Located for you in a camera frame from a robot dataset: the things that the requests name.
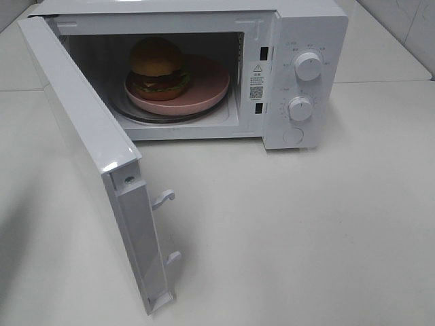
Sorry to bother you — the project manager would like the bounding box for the round white door button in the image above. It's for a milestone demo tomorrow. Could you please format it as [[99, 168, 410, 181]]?
[[283, 128, 304, 145]]

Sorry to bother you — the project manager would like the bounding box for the pink round plate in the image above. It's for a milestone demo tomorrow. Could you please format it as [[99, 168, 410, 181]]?
[[124, 54, 230, 116]]

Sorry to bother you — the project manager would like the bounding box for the white microwave door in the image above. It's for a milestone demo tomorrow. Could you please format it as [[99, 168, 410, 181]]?
[[18, 17, 180, 314]]

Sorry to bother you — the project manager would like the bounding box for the burger with lettuce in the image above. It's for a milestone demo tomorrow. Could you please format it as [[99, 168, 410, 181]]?
[[128, 37, 190, 101]]

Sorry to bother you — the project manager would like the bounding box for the lower white dial knob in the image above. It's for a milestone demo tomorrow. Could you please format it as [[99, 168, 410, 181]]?
[[288, 96, 314, 122]]

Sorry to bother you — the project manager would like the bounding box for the white dial knob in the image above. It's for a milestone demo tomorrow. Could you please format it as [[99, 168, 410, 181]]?
[[294, 51, 321, 82], [288, 96, 314, 122]]

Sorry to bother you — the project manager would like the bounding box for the white microwave oven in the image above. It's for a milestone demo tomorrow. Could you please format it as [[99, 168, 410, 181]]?
[[28, 1, 348, 149]]

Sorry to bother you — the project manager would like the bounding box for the glass turntable tray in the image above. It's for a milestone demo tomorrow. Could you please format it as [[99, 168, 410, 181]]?
[[109, 96, 229, 124]]

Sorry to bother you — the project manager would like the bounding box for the upper white dial knob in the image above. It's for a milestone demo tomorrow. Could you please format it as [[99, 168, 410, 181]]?
[[294, 51, 321, 82]]

